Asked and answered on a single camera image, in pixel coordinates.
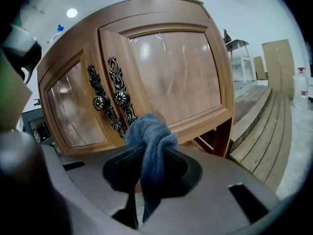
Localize large cardboard sheet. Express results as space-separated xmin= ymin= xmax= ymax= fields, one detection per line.
xmin=262 ymin=39 xmax=295 ymax=100

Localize ornate metal handle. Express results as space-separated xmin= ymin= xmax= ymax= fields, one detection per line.
xmin=108 ymin=55 xmax=138 ymax=127
xmin=87 ymin=64 xmax=126 ymax=138

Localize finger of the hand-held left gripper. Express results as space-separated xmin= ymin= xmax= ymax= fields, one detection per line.
xmin=1 ymin=24 xmax=43 ymax=84

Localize small cardboard sheet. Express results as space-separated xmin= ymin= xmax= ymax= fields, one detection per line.
xmin=253 ymin=56 xmax=266 ymax=81

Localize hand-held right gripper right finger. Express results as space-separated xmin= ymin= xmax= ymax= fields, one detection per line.
xmin=140 ymin=142 xmax=281 ymax=235

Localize clear plastic bottle red cap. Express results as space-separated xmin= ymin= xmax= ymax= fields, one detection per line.
xmin=292 ymin=67 xmax=311 ymax=110

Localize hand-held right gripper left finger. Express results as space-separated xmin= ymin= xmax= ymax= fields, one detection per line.
xmin=41 ymin=143 xmax=145 ymax=230

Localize wooden cabinet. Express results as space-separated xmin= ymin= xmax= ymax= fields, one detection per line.
xmin=36 ymin=0 xmax=236 ymax=159

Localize wooden slatted platform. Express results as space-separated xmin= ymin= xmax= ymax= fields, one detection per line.
xmin=228 ymin=84 xmax=294 ymax=193

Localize blue-grey cloth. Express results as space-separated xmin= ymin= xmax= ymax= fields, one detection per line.
xmin=124 ymin=113 xmax=179 ymax=224

